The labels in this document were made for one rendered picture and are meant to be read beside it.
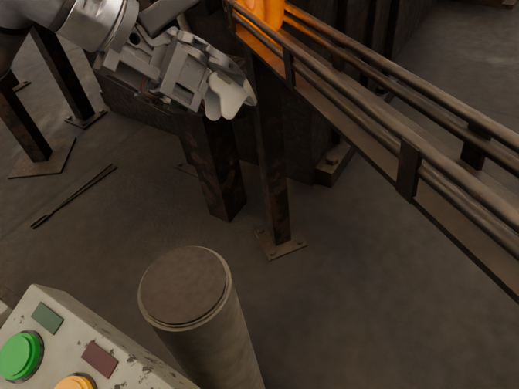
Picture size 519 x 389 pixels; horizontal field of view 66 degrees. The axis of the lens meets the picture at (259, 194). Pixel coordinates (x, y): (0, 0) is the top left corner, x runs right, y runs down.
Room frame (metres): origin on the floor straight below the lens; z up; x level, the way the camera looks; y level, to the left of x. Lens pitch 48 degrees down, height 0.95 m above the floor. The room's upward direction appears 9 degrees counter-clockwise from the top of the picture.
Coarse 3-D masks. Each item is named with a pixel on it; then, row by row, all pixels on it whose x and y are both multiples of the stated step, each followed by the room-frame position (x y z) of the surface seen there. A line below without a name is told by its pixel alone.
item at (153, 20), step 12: (156, 0) 0.50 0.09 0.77; (168, 0) 0.47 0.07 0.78; (180, 0) 0.48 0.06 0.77; (192, 0) 0.49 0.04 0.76; (144, 12) 0.45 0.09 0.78; (156, 12) 0.46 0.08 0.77; (168, 12) 0.46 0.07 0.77; (180, 12) 0.47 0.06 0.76; (144, 24) 0.44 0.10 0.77; (156, 24) 0.45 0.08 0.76
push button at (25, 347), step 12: (12, 336) 0.18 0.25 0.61; (24, 336) 0.18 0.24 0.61; (12, 348) 0.17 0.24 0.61; (24, 348) 0.16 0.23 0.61; (36, 348) 0.16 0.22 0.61; (0, 360) 0.16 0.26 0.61; (12, 360) 0.16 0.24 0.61; (24, 360) 0.15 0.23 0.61; (36, 360) 0.15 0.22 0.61; (0, 372) 0.15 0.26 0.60; (12, 372) 0.15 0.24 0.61; (24, 372) 0.15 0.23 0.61
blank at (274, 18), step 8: (240, 0) 0.71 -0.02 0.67; (248, 0) 0.69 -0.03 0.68; (256, 0) 0.63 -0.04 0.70; (264, 0) 0.60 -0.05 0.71; (272, 0) 0.60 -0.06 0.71; (280, 0) 0.60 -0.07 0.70; (248, 8) 0.67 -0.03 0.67; (256, 8) 0.63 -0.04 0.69; (264, 8) 0.60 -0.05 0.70; (272, 8) 0.60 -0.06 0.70; (280, 8) 0.60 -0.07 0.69; (264, 16) 0.60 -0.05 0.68; (272, 16) 0.60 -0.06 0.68; (280, 16) 0.61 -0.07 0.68; (272, 24) 0.61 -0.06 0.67; (280, 24) 0.61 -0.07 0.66; (264, 32) 0.62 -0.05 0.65
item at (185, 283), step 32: (192, 256) 0.30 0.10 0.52; (160, 288) 0.26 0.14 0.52; (192, 288) 0.25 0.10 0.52; (224, 288) 0.25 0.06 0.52; (160, 320) 0.22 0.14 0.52; (192, 320) 0.21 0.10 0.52; (224, 320) 0.22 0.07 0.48; (192, 352) 0.21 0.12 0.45; (224, 352) 0.21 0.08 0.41; (224, 384) 0.21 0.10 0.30; (256, 384) 0.24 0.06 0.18
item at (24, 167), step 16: (0, 80) 1.22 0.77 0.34; (0, 96) 1.19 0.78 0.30; (16, 96) 1.24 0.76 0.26; (0, 112) 1.19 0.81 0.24; (16, 112) 1.20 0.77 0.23; (16, 128) 1.19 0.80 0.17; (32, 128) 1.22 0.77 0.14; (32, 144) 1.19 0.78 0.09; (48, 144) 1.24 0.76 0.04; (64, 144) 1.27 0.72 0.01; (32, 160) 1.19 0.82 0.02; (48, 160) 1.19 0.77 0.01; (64, 160) 1.18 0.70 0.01; (16, 176) 1.13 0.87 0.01; (32, 176) 1.12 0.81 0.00
